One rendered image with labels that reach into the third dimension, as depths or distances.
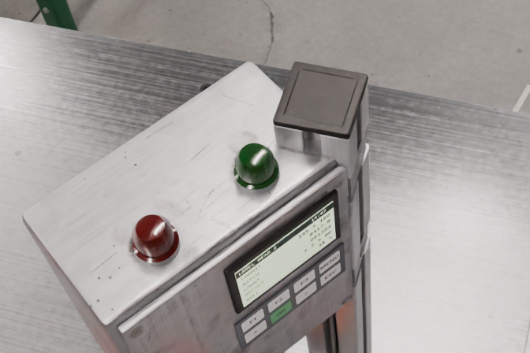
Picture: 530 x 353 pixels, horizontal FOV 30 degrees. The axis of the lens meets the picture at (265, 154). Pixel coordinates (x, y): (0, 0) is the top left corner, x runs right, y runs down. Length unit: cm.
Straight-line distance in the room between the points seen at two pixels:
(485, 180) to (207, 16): 143
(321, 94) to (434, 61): 193
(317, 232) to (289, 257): 2
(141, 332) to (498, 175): 84
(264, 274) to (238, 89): 11
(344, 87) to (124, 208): 14
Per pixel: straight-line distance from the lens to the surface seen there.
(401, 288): 124
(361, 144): 61
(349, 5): 261
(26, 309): 130
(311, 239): 60
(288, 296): 64
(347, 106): 56
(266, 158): 55
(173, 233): 54
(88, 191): 58
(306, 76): 57
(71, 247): 56
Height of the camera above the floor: 195
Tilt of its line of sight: 56 degrees down
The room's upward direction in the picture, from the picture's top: 10 degrees counter-clockwise
